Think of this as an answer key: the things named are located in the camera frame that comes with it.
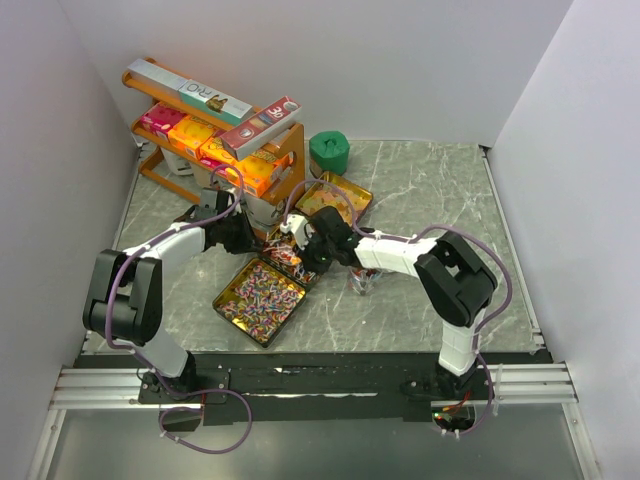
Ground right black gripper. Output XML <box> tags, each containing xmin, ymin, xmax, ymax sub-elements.
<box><xmin>293</xmin><ymin>229</ymin><xmax>336</xmax><ymax>275</ymax></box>

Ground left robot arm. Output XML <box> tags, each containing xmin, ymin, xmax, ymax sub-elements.
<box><xmin>82</xmin><ymin>188</ymin><xmax>260</xmax><ymax>402</ymax></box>

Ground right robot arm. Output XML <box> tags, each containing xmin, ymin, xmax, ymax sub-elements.
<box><xmin>280</xmin><ymin>206</ymin><xmax>497</xmax><ymax>399</ymax></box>

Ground tin of pastel candies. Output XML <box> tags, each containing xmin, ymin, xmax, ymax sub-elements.
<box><xmin>295</xmin><ymin>172</ymin><xmax>373</xmax><ymax>225</ymax></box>

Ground tin of round lollipops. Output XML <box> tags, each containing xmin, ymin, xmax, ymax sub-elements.
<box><xmin>259</xmin><ymin>227</ymin><xmax>320</xmax><ymax>289</ymax></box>

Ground clear plastic cup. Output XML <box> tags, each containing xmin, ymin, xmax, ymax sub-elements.
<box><xmin>348</xmin><ymin>267</ymin><xmax>382</xmax><ymax>296</ymax></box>

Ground orange snack box right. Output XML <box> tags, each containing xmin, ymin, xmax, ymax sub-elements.
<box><xmin>226</xmin><ymin>155</ymin><xmax>290</xmax><ymax>197</ymax></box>

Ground orange snack box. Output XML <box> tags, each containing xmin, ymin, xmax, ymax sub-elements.
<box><xmin>226</xmin><ymin>155</ymin><xmax>290</xmax><ymax>197</ymax></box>
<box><xmin>168</xmin><ymin>115</ymin><xmax>216</xmax><ymax>159</ymax></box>

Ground orange wooden shelf rack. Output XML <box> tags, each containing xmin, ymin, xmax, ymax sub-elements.
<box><xmin>121</xmin><ymin>57</ymin><xmax>306</xmax><ymax>241</ymax></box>

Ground tin of swirl lollipops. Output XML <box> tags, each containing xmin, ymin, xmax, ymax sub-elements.
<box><xmin>212</xmin><ymin>258</ymin><xmax>306</xmax><ymax>348</ymax></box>

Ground yellow pink snack box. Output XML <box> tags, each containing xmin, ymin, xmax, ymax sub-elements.
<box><xmin>198</xmin><ymin>137</ymin><xmax>236</xmax><ymax>168</ymax></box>

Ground green covered jar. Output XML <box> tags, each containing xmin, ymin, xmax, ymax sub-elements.
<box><xmin>309</xmin><ymin>131</ymin><xmax>350</xmax><ymax>178</ymax></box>

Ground orange snack box left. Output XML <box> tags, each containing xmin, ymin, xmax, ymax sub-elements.
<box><xmin>168</xmin><ymin>115</ymin><xmax>216</xmax><ymax>159</ymax></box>

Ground white teal cat box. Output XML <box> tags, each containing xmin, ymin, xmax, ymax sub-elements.
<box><xmin>178</xmin><ymin>79</ymin><xmax>254</xmax><ymax>126</ymax></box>

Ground red white long box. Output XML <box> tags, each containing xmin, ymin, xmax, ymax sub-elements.
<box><xmin>220</xmin><ymin>96</ymin><xmax>302</xmax><ymax>161</ymax></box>

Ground grey long box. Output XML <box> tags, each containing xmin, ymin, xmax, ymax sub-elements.
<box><xmin>127</xmin><ymin>59</ymin><xmax>188</xmax><ymax>99</ymax></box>

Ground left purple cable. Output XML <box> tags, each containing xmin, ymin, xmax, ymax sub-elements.
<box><xmin>102</xmin><ymin>163</ymin><xmax>256</xmax><ymax>456</ymax></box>

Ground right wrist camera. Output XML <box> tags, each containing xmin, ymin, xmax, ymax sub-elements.
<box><xmin>279</xmin><ymin>214</ymin><xmax>310</xmax><ymax>250</ymax></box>

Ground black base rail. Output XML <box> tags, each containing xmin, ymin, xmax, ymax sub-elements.
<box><xmin>138</xmin><ymin>352</ymin><xmax>492</xmax><ymax>426</ymax></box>

